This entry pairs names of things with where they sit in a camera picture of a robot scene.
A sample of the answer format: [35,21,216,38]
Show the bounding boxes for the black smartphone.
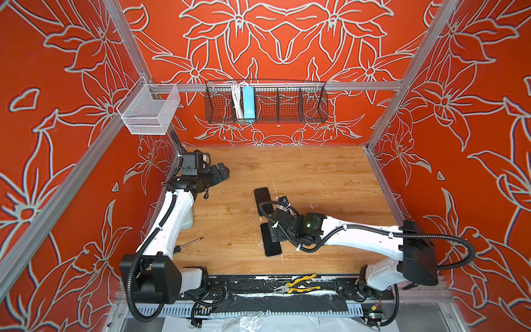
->
[254,187,274,217]

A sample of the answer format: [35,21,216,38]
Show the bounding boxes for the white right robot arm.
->
[264,207,477,292]

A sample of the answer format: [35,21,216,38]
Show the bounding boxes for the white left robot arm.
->
[120,150,230,323]

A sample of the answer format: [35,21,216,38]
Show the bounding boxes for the pale green soap bar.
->
[181,208,194,230]

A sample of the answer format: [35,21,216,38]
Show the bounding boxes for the light blue flat box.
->
[242,85,256,123]

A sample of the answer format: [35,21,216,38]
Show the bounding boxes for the yellow handled pliers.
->
[272,274,322,295]

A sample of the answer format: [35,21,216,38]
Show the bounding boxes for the green handled screwdriver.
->
[173,237,204,255]

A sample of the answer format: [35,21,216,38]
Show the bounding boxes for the clear plastic wall bin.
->
[117,77,181,136]

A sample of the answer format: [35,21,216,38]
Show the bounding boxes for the white coiled cable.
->
[230,82,245,120]

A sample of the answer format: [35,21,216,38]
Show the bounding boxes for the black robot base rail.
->
[171,273,395,316]

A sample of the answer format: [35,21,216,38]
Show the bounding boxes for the black wire wall basket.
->
[205,80,329,125]

